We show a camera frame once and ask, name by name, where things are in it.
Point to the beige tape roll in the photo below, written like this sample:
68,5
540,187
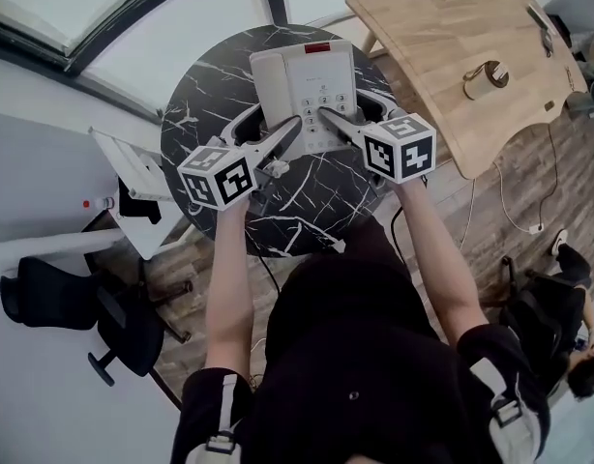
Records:
481,82

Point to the person's black shirt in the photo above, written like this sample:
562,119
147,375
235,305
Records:
350,356

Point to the person's left forearm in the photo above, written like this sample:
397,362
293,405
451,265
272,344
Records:
229,283

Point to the black office chair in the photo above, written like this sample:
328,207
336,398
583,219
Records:
65,293

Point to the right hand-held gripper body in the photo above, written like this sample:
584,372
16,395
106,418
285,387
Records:
398,149

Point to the white desk telephone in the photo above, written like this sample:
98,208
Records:
311,85

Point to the red capped bottle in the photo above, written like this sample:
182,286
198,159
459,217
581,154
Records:
99,203

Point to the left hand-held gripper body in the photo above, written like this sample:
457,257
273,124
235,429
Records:
217,178

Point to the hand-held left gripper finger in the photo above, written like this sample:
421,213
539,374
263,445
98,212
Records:
277,138
239,123

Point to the black window frame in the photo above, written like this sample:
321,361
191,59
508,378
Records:
84,37

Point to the person's right forearm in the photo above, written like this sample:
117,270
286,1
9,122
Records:
435,259

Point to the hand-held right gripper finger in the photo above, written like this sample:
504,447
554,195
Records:
381,107
345,126

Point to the light wooden desk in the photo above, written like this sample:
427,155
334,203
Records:
447,41

